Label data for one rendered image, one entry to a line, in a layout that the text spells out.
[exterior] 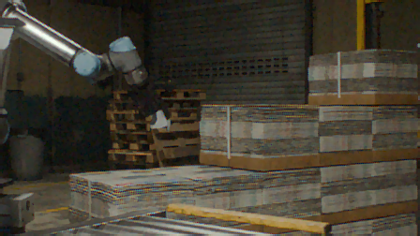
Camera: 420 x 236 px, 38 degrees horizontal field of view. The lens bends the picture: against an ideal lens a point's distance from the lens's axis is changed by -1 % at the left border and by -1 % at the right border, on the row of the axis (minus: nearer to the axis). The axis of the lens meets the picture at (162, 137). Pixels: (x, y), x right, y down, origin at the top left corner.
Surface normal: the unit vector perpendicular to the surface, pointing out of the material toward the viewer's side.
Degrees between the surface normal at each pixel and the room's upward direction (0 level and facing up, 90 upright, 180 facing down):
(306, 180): 90
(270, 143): 90
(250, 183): 90
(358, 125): 90
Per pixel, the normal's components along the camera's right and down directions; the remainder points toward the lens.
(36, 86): 0.75, 0.03
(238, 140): -0.84, 0.04
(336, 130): 0.51, 0.04
